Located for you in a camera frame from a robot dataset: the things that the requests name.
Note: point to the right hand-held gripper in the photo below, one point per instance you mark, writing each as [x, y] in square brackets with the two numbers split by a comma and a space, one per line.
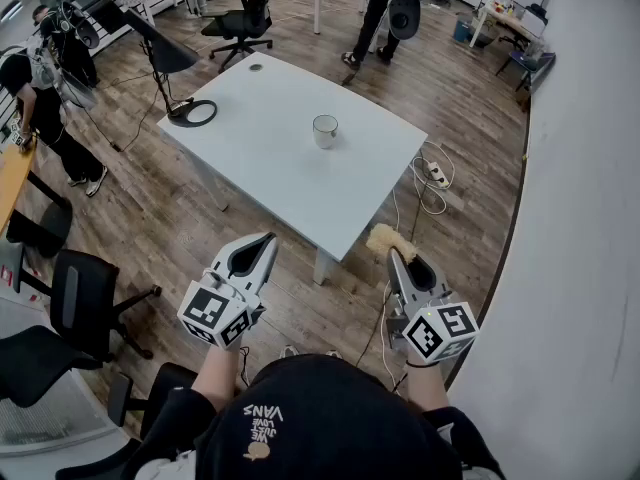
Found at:
[440, 330]

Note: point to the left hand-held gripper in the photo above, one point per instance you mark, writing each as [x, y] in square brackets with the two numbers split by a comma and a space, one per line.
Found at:
[210, 310]

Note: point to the yellow sponge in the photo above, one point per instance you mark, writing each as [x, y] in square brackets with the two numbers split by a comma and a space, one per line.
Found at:
[386, 238]

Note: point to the white cup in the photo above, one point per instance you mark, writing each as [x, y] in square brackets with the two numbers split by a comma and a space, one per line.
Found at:
[325, 137]

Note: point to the person's left forearm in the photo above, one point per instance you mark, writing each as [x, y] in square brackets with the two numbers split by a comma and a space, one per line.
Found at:
[220, 375]

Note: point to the person's right forearm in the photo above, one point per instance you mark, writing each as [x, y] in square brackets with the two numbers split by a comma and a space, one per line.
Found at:
[427, 388]

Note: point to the black wrist band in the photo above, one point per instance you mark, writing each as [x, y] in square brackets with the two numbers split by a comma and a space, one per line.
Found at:
[422, 365]

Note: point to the person's left shoe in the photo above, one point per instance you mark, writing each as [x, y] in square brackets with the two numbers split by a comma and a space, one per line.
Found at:
[288, 351]

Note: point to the person's shoe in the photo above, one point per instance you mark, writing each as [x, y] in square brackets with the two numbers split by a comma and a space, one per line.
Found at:
[332, 353]
[288, 351]

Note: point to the person's right shoe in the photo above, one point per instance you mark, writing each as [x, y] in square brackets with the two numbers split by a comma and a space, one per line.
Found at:
[332, 353]

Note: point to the white power strip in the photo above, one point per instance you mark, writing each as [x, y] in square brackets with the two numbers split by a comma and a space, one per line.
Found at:
[436, 173]

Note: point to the black office chair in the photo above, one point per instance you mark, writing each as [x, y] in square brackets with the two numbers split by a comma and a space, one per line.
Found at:
[250, 15]
[170, 388]
[85, 298]

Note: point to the person's black shirt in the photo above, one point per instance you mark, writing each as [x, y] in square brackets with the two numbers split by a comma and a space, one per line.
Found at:
[325, 398]

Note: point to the round grey table grommet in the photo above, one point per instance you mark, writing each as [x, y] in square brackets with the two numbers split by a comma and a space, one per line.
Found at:
[256, 67]

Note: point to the black desk lamp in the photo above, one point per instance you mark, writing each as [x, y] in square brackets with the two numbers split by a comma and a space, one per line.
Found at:
[172, 55]

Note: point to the grey oval device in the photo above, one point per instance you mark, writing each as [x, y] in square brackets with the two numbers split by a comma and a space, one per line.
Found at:
[75, 90]
[404, 18]

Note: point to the blue chair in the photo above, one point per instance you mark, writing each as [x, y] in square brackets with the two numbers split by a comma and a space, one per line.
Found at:
[527, 63]

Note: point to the blue bin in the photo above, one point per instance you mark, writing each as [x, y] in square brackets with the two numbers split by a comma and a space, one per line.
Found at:
[462, 30]

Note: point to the white desk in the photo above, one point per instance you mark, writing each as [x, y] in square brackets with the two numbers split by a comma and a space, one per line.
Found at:
[505, 18]

